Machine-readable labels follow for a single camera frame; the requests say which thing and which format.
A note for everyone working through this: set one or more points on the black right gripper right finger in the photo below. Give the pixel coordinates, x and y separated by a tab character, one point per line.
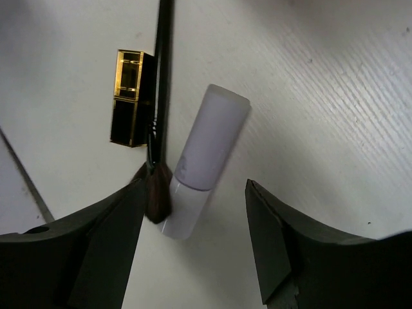
303	263

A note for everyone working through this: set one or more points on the gold clear square lipstick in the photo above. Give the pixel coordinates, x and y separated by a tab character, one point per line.
132	98

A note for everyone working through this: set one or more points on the lilac tube white cap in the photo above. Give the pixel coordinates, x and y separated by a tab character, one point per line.
216	128

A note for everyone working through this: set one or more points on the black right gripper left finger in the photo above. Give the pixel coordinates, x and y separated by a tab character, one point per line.
82	260

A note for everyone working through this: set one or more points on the black fan makeup brush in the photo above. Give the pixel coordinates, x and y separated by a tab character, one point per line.
155	172

